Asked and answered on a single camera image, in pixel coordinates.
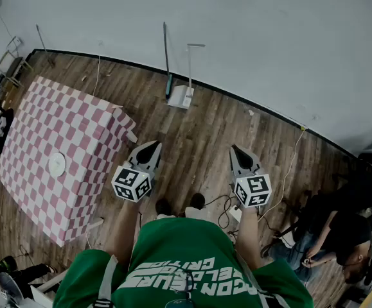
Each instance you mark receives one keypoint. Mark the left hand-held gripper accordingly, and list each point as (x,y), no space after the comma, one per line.
(131,183)

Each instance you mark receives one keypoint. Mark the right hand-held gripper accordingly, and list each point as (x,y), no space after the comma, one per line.
(253,189)

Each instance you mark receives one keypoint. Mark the person's left forearm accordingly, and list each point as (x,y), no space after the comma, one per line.
(124,229)

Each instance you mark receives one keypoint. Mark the person's right forearm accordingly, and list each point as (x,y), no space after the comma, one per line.
(248,236)

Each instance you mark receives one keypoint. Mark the person's left black shoe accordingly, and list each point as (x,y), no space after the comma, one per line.
(164,206)

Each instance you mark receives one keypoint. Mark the person's black shoe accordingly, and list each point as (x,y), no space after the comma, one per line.
(198,201)
(164,206)

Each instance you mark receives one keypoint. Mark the white power adapter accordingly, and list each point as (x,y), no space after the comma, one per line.
(235,213)

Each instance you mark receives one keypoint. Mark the person's right black shoe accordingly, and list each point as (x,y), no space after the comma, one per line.
(198,201)

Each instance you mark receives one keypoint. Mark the person's white trousers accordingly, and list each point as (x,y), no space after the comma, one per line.
(193,212)

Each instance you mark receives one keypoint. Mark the dark teal broom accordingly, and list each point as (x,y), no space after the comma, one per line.
(169,85)

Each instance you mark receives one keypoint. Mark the white round plate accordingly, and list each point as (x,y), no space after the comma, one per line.
(57,164)

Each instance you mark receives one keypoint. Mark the person's green t-shirt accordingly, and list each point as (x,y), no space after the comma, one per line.
(179,242)

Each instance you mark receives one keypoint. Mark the pink checkered tablecloth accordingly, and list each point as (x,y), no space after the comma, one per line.
(44,124)

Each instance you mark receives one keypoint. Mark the dark-headed mop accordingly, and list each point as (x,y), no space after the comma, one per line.
(50,62)

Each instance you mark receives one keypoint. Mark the wooden chair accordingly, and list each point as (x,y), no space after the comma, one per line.
(12,66)

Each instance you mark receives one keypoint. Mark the white cabinet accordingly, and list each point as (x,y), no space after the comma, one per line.
(44,295)

